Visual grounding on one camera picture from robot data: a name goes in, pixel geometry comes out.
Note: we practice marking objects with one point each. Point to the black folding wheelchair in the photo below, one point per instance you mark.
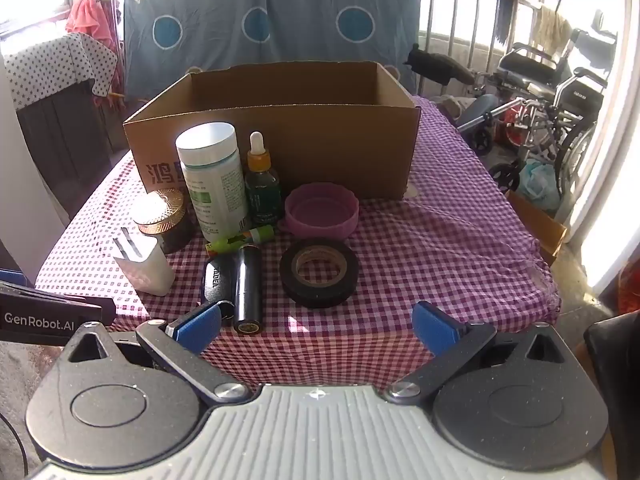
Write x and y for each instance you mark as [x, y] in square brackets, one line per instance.
[565, 95]

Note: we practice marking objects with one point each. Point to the black oval case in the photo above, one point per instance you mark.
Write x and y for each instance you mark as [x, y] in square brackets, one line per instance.
[215, 280]

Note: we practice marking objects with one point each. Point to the purple checkered tablecloth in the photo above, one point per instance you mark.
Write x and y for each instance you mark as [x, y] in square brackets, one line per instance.
[425, 240]

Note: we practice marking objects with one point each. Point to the red object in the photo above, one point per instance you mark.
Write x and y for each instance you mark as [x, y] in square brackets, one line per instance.
[631, 285]

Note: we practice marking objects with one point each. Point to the black tape roll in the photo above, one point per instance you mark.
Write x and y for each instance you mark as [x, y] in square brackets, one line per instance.
[346, 272]

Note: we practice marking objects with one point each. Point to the small cardboard box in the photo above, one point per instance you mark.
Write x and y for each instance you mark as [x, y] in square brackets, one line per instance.
[537, 230]

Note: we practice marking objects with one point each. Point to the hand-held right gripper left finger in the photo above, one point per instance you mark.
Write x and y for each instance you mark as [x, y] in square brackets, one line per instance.
[197, 327]

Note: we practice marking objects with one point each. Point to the green dropper bottle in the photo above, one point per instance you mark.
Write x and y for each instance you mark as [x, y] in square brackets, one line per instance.
[262, 190]

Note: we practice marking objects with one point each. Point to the green yellow tube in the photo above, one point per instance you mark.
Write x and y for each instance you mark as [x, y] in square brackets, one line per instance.
[235, 242]

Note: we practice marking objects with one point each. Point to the white charger plug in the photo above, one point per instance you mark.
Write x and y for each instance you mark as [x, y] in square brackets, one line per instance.
[147, 270]

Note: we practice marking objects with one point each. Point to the blue printed blanket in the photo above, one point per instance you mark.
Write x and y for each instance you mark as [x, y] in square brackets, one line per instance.
[300, 25]

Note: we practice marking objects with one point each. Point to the metal railing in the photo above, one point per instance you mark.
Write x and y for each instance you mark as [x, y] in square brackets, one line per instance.
[452, 20]

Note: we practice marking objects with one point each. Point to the beige hanging towel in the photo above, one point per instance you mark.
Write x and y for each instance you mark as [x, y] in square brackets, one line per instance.
[550, 30]

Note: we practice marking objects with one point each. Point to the black padded seat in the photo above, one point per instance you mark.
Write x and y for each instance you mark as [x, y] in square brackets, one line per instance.
[435, 67]

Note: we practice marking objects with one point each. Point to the white polka dot cloth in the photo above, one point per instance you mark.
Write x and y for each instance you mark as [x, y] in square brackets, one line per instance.
[55, 65]

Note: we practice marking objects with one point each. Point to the pink hanging cloth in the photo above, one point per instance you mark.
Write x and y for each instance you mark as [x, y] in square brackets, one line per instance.
[90, 15]

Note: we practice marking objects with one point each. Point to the black cylinder tube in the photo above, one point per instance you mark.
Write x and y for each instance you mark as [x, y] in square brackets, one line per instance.
[247, 285]

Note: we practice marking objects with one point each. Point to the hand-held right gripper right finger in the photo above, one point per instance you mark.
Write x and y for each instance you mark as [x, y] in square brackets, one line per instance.
[435, 327]

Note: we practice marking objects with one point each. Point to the teal plastic bag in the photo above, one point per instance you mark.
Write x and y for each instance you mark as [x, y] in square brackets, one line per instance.
[540, 185]

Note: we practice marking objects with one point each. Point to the brown cardboard box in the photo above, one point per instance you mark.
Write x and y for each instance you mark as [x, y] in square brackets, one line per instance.
[325, 140]

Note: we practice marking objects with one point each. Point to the dark cabinet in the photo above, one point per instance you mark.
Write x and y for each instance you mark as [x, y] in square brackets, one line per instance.
[60, 140]

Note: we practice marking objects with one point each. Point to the pink plastic cup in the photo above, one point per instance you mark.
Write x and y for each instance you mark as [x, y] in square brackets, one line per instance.
[345, 215]

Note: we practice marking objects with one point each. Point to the white pill bottle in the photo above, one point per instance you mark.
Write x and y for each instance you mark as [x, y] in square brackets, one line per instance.
[215, 180]

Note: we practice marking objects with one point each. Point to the gold round jar lid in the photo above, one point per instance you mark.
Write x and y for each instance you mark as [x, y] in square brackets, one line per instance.
[165, 215]

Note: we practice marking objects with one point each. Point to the grey blue seat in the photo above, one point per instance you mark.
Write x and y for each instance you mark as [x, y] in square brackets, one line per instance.
[480, 110]

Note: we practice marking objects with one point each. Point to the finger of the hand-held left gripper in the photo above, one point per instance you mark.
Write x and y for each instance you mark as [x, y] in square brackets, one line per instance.
[95, 310]
[11, 278]

